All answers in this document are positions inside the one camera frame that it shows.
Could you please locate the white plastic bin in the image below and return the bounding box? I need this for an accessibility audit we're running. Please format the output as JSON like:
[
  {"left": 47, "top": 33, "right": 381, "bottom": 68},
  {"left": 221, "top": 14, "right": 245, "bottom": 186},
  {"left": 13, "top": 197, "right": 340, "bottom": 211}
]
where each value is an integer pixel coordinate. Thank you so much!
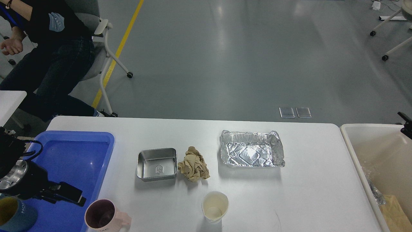
[{"left": 340, "top": 124, "right": 412, "bottom": 232}]

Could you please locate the crumpled brown paper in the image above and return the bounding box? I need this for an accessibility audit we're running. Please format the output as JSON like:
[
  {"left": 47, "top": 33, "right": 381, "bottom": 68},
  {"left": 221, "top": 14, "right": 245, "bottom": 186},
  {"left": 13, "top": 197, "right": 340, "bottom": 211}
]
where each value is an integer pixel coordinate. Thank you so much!
[{"left": 177, "top": 146, "right": 210, "bottom": 182}]

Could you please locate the pink mug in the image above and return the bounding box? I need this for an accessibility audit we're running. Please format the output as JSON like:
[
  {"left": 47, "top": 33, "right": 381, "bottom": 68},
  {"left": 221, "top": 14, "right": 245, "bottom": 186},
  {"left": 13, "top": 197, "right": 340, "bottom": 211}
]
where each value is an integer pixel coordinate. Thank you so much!
[{"left": 84, "top": 199, "right": 132, "bottom": 232}]

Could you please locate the white side table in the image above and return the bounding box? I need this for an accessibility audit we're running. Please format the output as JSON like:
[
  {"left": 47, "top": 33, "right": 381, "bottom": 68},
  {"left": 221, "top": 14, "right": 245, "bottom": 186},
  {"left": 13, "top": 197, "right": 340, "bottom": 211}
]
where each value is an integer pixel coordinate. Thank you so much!
[{"left": 0, "top": 91, "right": 27, "bottom": 126}]

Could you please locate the blue plastic tray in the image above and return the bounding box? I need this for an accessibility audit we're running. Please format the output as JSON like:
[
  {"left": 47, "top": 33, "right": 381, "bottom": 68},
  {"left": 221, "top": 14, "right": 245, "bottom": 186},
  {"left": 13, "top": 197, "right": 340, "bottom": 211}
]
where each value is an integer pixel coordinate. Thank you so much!
[{"left": 21, "top": 131, "right": 114, "bottom": 232}]

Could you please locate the grey office chair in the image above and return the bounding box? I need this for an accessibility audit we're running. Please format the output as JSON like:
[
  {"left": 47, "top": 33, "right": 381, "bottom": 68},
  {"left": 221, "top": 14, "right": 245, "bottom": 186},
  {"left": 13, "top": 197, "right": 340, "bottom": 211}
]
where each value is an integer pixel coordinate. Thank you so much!
[{"left": 66, "top": 0, "right": 133, "bottom": 117}]

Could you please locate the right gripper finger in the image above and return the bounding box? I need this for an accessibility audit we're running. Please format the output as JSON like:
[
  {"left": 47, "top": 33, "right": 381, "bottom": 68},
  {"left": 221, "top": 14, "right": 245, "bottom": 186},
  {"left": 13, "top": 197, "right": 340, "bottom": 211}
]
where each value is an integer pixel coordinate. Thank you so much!
[{"left": 397, "top": 111, "right": 412, "bottom": 139}]

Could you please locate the steel rectangular container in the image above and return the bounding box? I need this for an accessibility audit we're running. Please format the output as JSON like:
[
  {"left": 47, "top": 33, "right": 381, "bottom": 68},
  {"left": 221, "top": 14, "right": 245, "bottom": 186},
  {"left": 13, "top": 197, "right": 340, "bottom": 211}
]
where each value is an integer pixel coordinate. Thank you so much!
[{"left": 136, "top": 148, "right": 178, "bottom": 182}]

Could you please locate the wooden block with hole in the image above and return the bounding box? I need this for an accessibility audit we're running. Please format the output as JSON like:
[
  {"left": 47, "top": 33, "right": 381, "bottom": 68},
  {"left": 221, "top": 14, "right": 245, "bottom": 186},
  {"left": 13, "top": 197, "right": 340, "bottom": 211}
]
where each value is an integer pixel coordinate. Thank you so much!
[{"left": 17, "top": 136, "right": 34, "bottom": 143}]

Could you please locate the aluminium foil tray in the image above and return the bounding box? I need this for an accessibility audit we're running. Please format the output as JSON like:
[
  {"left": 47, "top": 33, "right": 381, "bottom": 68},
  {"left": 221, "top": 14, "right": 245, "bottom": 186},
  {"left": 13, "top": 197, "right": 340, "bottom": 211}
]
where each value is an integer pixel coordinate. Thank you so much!
[{"left": 220, "top": 130, "right": 286, "bottom": 168}]

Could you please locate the left floor plate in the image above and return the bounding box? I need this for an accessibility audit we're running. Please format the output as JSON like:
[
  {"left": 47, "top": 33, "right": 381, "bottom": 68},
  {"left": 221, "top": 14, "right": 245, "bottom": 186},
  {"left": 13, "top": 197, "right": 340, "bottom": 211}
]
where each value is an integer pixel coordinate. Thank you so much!
[{"left": 279, "top": 107, "right": 295, "bottom": 119}]

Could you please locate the blue mug yellow inside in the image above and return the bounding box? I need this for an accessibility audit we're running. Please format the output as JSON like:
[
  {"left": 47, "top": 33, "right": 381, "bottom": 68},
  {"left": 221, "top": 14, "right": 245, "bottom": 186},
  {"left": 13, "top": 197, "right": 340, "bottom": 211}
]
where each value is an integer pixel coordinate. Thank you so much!
[{"left": 0, "top": 197, "right": 37, "bottom": 232}]

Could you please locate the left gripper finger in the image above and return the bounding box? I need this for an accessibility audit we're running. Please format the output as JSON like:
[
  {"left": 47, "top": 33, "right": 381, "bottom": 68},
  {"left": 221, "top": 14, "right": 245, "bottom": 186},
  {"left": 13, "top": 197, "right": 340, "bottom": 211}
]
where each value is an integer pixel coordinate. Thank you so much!
[{"left": 48, "top": 181, "right": 87, "bottom": 207}]

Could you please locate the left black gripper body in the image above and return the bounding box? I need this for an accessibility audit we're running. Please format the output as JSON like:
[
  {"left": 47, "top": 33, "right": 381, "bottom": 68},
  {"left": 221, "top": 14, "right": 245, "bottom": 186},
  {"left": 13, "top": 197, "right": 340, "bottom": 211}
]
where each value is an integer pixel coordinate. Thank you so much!
[{"left": 1, "top": 159, "right": 57, "bottom": 202}]

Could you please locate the person in black clothes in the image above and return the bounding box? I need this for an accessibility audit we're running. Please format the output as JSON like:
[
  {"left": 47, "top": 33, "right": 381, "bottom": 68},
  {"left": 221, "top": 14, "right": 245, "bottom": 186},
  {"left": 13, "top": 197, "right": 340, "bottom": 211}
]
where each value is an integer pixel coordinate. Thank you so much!
[{"left": 1, "top": 0, "right": 107, "bottom": 121}]

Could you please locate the white wheeled furniture base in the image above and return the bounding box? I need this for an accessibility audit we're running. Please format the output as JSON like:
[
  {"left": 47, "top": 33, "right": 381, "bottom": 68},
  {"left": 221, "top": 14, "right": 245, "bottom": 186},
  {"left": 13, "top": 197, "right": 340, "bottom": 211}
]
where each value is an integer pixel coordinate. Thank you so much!
[{"left": 370, "top": 0, "right": 412, "bottom": 62}]

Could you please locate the right floor plate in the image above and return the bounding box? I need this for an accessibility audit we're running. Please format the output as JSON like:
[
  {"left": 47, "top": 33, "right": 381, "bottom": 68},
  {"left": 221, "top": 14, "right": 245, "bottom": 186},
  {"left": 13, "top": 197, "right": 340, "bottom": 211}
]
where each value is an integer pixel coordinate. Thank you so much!
[{"left": 295, "top": 107, "right": 312, "bottom": 118}]

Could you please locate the white paper cup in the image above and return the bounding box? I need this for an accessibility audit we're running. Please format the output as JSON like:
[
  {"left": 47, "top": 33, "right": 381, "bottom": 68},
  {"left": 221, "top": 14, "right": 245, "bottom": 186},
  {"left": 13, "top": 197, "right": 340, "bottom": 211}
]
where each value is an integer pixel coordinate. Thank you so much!
[{"left": 201, "top": 191, "right": 229, "bottom": 224}]

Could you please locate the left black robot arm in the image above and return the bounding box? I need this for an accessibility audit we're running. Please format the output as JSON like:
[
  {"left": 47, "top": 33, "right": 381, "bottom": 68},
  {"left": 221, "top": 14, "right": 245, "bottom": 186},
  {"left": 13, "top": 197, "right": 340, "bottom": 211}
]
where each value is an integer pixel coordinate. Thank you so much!
[{"left": 0, "top": 127, "right": 86, "bottom": 207}]

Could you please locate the floor plate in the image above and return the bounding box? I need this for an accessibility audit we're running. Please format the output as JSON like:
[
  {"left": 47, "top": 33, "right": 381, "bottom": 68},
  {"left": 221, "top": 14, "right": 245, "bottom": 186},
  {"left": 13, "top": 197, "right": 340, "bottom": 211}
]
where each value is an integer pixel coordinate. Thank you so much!
[
  {"left": 295, "top": 107, "right": 312, "bottom": 118},
  {"left": 279, "top": 107, "right": 295, "bottom": 119}
]

